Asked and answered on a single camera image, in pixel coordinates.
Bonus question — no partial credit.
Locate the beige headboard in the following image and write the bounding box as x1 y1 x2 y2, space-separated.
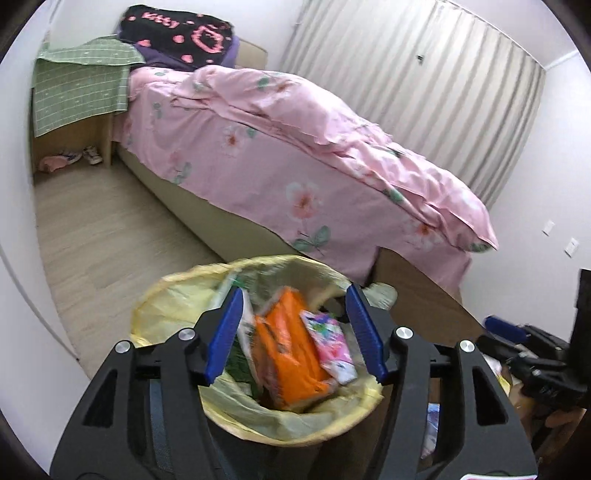
235 39 269 70

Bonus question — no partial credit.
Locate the striped beige curtain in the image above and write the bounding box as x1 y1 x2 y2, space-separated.
277 0 548 210

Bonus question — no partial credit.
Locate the dark trash can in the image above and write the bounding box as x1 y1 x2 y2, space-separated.
203 415 389 480

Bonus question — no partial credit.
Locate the bin with yellow bag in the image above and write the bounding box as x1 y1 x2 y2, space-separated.
130 255 398 446

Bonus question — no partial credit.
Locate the purple pillow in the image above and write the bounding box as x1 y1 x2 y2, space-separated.
136 37 241 72

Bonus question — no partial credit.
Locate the green checkered cloth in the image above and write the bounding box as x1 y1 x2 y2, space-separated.
33 38 145 137

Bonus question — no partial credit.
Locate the white green milk carton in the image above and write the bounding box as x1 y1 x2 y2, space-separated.
217 272 262 398

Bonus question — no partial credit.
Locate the pink floral tissue pack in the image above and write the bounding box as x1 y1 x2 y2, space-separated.
300 310 358 384

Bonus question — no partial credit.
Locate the pink floral quilt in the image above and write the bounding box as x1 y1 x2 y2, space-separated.
113 65 499 296

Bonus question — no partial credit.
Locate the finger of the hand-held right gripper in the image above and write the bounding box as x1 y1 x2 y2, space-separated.
475 335 568 370
484 315 532 342

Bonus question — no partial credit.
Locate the black Hello Kitty pillow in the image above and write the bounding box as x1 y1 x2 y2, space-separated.
115 4 236 65

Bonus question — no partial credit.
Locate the wooden nightstand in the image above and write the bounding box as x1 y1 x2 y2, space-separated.
31 88 114 174

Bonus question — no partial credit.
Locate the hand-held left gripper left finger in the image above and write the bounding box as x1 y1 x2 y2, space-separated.
50 287 245 480

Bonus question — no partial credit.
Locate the beige bed frame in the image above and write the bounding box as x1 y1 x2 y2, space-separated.
115 148 384 287

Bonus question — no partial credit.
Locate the orange snack bag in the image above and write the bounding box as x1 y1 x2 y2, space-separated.
254 286 340 409

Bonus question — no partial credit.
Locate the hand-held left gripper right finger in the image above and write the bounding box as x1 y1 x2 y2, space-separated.
345 282 539 480

